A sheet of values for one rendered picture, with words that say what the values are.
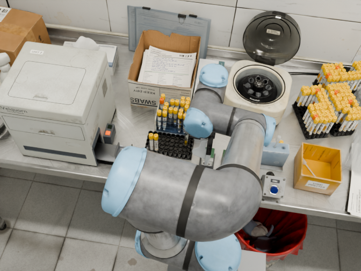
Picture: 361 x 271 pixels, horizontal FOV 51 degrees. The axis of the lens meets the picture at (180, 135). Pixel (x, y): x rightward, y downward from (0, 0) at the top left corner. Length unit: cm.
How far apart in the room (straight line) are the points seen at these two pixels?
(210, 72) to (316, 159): 63
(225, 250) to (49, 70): 76
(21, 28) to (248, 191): 125
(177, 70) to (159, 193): 104
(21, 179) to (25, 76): 128
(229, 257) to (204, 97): 39
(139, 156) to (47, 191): 182
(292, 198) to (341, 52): 68
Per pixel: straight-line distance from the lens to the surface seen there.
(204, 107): 93
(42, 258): 224
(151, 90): 142
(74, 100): 117
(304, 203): 137
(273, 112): 141
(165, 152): 136
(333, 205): 141
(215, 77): 97
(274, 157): 135
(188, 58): 160
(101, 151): 136
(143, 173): 57
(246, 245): 173
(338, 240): 237
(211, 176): 57
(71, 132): 122
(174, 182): 56
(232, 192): 57
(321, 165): 146
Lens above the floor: 205
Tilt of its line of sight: 55 degrees down
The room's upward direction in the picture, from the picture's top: 3 degrees clockwise
